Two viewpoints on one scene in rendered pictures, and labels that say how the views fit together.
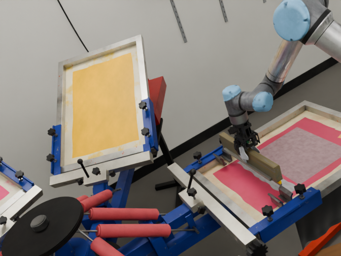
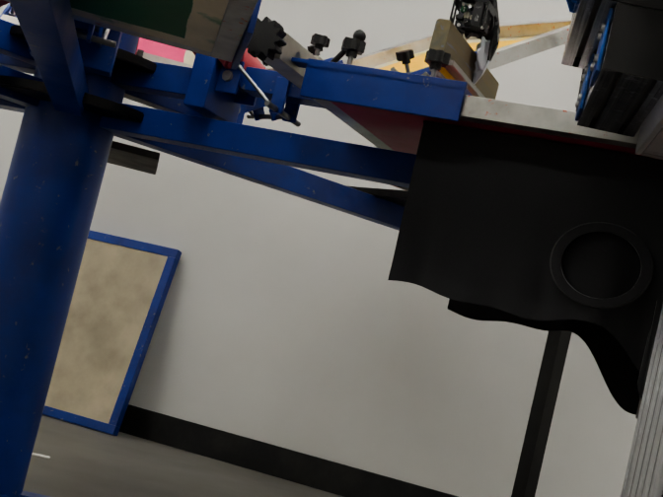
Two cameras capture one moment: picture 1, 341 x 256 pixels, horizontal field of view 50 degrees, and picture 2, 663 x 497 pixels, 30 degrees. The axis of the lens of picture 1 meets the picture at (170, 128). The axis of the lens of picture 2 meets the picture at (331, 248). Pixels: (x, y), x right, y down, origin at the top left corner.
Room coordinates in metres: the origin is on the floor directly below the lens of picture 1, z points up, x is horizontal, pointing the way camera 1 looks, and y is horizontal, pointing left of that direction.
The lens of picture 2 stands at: (-0.69, -1.57, 0.52)
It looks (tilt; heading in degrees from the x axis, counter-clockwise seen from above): 4 degrees up; 37
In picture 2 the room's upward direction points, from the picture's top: 14 degrees clockwise
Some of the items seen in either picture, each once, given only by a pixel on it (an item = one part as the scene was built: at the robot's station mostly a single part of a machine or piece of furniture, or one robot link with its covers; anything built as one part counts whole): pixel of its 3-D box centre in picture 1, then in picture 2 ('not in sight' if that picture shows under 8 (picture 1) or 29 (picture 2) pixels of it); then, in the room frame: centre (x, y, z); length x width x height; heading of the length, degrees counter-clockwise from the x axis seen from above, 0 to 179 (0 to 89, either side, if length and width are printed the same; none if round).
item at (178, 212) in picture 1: (183, 213); (286, 87); (1.24, 0.09, 1.02); 0.17 x 0.06 x 0.05; 105
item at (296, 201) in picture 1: (287, 214); (385, 92); (1.05, -0.30, 0.98); 0.30 x 0.05 x 0.07; 105
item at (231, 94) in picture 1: (234, 100); not in sight; (1.31, -0.28, 1.39); 0.09 x 0.08 x 0.11; 39
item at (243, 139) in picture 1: (244, 133); (477, 5); (1.31, -0.28, 1.23); 0.09 x 0.08 x 0.12; 15
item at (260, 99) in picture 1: (258, 99); not in sight; (1.25, -0.35, 1.39); 0.11 x 0.11 x 0.08; 39
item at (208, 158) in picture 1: (214, 159); not in sight; (1.59, -0.15, 0.98); 0.30 x 0.05 x 0.07; 105
